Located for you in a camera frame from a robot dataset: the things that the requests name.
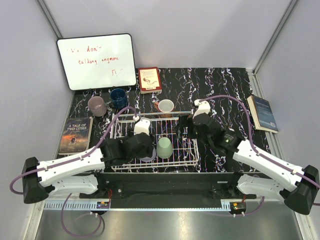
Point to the black marbled table mat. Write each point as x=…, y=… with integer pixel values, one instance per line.
x=230, y=87

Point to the blue paperback book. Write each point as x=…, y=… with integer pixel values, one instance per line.
x=262, y=114

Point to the orange pink mug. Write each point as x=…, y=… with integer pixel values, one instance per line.
x=165, y=108

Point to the dark blue mug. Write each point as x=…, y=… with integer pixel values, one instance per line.
x=119, y=98

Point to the light green plastic cup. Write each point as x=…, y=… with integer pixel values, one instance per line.
x=164, y=148

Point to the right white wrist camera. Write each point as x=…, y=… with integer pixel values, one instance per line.
x=202, y=107

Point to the red and cream book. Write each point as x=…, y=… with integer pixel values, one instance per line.
x=149, y=80

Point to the mauve ceramic mug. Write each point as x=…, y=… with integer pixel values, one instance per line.
x=97, y=106

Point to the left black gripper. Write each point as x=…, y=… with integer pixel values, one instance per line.
x=148, y=153

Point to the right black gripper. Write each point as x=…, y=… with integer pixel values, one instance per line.
x=184, y=121

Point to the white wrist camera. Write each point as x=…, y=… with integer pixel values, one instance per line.
x=142, y=126
x=202, y=107

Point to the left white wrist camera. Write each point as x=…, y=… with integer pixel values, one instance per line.
x=142, y=126

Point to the white dry-erase board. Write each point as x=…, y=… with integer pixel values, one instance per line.
x=95, y=62

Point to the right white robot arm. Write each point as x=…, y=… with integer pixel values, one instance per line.
x=294, y=185

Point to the white slotted cable duct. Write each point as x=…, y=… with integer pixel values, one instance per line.
x=77, y=205

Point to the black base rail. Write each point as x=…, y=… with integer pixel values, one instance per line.
x=167, y=190

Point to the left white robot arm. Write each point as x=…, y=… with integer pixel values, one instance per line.
x=49, y=177

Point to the Tale of Two Cities book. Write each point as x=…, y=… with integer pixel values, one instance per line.
x=76, y=136

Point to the lavender plastic cup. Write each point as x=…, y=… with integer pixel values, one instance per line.
x=148, y=159

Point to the white wire dish rack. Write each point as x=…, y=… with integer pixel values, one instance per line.
x=185, y=150

